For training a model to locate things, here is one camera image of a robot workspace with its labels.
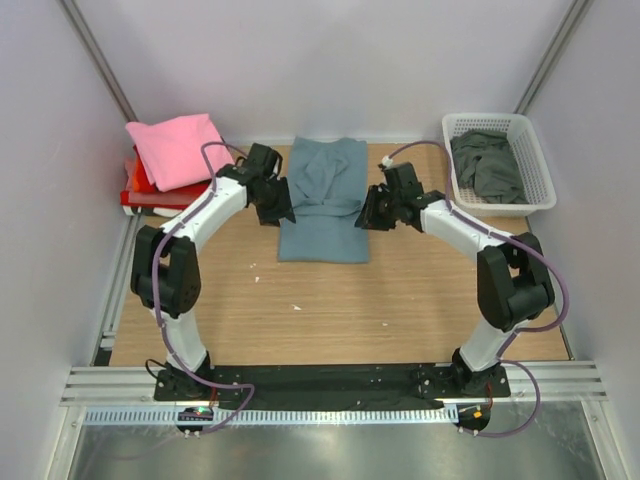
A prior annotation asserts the blue-grey t shirt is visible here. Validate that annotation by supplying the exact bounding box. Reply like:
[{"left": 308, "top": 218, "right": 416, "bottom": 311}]
[{"left": 278, "top": 137, "right": 370, "bottom": 264}]

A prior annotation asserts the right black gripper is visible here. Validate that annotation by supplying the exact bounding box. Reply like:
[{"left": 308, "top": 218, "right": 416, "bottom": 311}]
[{"left": 356, "top": 185, "right": 402, "bottom": 231}]

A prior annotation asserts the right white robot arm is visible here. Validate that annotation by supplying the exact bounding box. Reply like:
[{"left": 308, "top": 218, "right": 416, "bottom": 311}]
[{"left": 355, "top": 159, "right": 555, "bottom": 396}]

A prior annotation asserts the pink folded t shirt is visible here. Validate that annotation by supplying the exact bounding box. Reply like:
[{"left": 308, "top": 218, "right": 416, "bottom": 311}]
[{"left": 126, "top": 113, "right": 233, "bottom": 191}]

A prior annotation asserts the light red folded t shirt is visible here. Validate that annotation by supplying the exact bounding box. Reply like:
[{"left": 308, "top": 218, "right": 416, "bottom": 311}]
[{"left": 120, "top": 158, "right": 209, "bottom": 210}]

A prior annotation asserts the white patterned folded t shirt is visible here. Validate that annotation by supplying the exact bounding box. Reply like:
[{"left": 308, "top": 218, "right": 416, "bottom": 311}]
[{"left": 123, "top": 206, "right": 181, "bottom": 218}]

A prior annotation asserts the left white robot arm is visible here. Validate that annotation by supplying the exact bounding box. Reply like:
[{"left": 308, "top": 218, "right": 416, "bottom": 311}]
[{"left": 130, "top": 143, "right": 295, "bottom": 401}]

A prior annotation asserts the white plastic basket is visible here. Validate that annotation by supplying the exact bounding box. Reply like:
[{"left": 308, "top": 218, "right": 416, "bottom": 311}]
[{"left": 441, "top": 113, "right": 556, "bottom": 217}]

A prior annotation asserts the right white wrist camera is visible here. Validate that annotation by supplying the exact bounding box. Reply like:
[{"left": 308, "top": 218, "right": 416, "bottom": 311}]
[{"left": 381, "top": 156, "right": 394, "bottom": 170}]

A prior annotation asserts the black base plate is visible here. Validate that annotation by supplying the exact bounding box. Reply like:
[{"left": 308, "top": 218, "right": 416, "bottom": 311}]
[{"left": 153, "top": 363, "right": 511, "bottom": 412}]

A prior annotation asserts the white slotted cable duct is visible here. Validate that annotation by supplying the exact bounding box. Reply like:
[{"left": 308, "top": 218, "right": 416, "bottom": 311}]
[{"left": 84, "top": 405, "right": 458, "bottom": 426}]

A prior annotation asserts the dark grey t shirt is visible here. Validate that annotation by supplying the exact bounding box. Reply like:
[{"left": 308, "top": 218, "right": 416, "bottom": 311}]
[{"left": 450, "top": 129, "right": 527, "bottom": 204}]

